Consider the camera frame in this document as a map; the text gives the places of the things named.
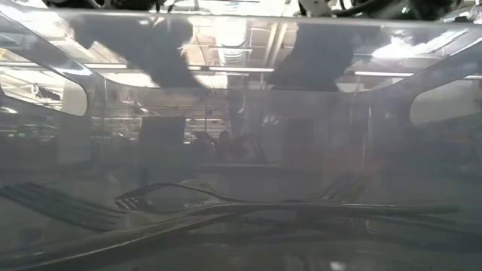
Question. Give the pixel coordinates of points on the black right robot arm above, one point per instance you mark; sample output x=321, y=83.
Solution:
x=429, y=7

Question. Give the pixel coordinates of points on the long ceiling light bar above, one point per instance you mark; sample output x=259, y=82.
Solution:
x=241, y=69

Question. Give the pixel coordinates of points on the clear plastic bin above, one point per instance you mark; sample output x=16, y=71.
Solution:
x=241, y=256

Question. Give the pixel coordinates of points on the person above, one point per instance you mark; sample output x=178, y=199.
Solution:
x=203, y=141

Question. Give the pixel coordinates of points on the silver ventilation duct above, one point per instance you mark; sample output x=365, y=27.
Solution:
x=231, y=41

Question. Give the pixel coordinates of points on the dark background monitor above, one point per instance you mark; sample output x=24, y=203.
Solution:
x=162, y=130

